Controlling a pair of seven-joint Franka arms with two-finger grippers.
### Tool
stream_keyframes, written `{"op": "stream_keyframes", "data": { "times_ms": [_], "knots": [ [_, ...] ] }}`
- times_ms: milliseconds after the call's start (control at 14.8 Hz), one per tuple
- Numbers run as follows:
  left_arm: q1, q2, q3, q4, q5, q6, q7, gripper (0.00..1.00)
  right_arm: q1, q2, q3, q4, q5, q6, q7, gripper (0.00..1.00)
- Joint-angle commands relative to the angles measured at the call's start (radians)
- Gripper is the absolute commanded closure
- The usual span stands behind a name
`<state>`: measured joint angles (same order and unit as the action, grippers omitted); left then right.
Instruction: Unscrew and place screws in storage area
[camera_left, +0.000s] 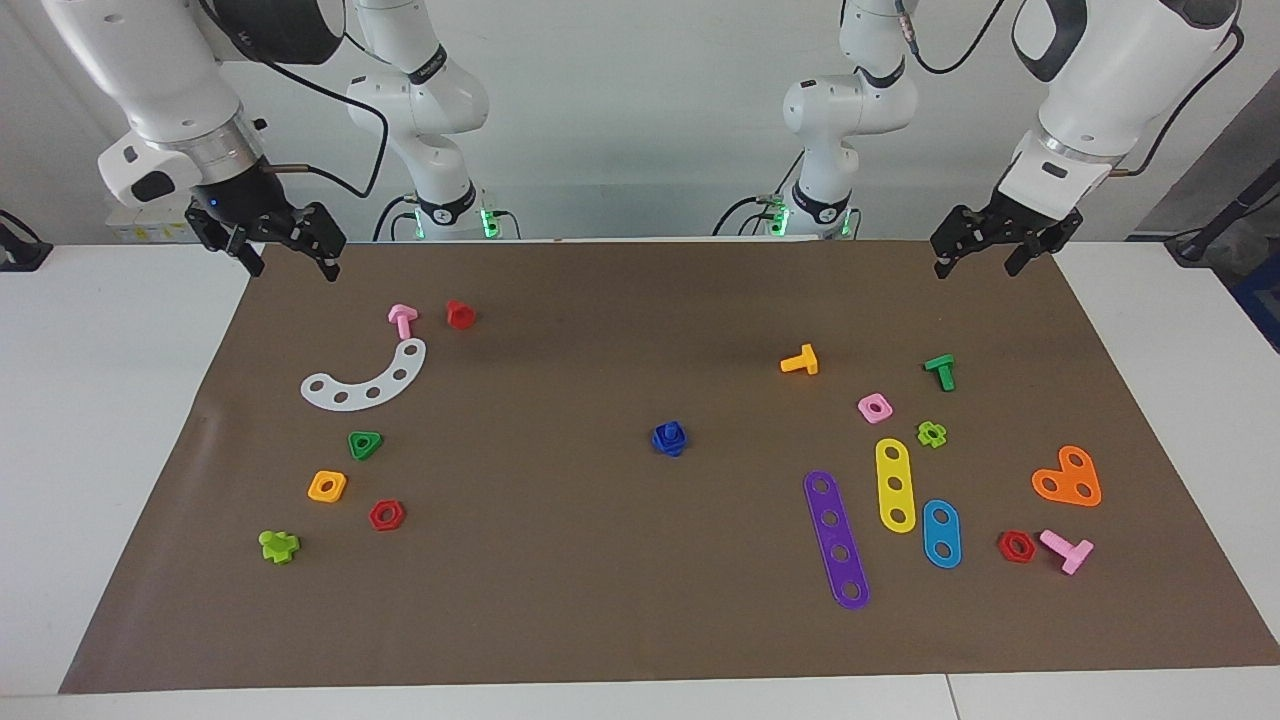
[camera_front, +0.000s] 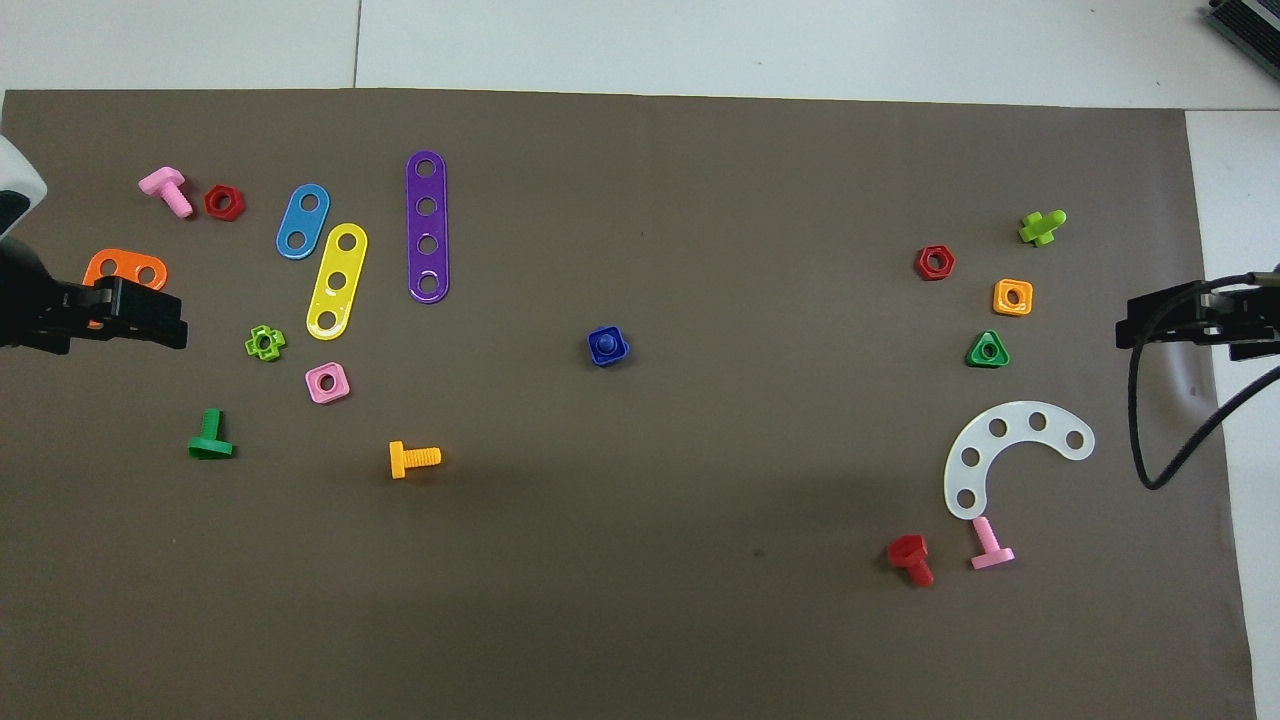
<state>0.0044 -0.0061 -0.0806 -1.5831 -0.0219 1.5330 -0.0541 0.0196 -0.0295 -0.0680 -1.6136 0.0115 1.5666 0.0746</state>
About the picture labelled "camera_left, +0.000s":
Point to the orange square nut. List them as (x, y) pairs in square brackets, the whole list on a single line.
[(316, 492)]

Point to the orange plastic bolt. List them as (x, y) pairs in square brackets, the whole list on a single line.
[(803, 362)]

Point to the purple four-hole plate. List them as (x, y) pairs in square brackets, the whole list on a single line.
[(836, 535)]

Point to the black table clamp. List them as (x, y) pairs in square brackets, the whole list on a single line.
[(25, 258)]

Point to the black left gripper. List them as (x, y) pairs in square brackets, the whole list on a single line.
[(1035, 225)]

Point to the pink square nut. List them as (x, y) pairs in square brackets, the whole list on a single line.
[(885, 413)]

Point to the orange three-hole corner plate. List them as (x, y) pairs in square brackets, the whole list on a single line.
[(1068, 480)]

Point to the black stand pole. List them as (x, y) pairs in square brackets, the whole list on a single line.
[(1195, 245)]

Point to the green triangle nut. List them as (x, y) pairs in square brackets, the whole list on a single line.
[(374, 439)]

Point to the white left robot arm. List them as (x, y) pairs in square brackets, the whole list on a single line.
[(1100, 80)]

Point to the white box yellow labels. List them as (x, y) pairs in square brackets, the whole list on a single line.
[(150, 228)]

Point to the lime green flower nut left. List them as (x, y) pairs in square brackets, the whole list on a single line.
[(276, 547)]

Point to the blue crate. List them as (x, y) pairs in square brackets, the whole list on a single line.
[(1265, 300)]

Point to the red plastic bolt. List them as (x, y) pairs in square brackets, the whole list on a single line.
[(460, 315)]

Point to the white curved perforated plate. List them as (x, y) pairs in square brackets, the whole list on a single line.
[(386, 384)]

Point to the green plastic bolt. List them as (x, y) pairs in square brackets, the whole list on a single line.
[(942, 372)]

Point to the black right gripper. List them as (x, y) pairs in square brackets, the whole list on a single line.
[(235, 205)]

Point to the lime cross nut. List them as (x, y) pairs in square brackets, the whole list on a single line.
[(922, 434)]

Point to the pink plastic bolt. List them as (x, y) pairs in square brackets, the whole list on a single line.
[(402, 320), (1072, 553)]

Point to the blue two-hole plate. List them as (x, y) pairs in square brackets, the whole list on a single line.
[(941, 534)]

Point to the brown paper mat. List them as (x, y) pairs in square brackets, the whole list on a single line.
[(600, 560)]

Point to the yellow three-hole plate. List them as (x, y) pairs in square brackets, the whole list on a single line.
[(894, 468)]

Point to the red hex nut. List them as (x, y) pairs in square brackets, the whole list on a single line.
[(397, 521), (1030, 550)]

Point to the blue plastic bolt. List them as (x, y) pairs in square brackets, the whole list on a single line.
[(670, 451)]

